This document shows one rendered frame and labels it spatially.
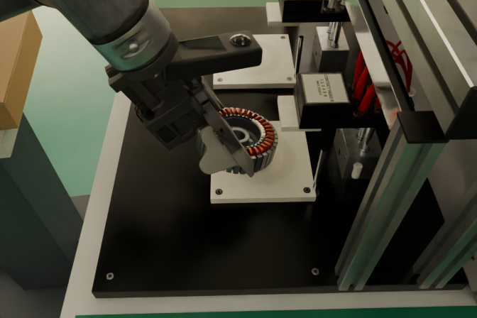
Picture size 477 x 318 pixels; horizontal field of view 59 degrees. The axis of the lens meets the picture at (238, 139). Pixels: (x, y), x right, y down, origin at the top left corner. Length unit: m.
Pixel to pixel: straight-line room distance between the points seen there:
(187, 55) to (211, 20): 0.47
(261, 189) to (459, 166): 0.26
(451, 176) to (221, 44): 0.35
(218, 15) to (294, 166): 0.44
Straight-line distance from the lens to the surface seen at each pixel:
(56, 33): 2.44
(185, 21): 0.94
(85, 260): 0.62
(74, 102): 1.98
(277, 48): 0.84
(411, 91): 0.56
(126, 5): 0.41
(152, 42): 0.43
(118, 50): 0.43
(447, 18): 0.34
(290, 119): 0.56
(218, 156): 0.52
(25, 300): 1.49
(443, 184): 0.65
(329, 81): 0.56
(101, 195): 0.67
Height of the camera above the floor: 1.28
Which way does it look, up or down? 49 degrees down
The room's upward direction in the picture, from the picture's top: straight up
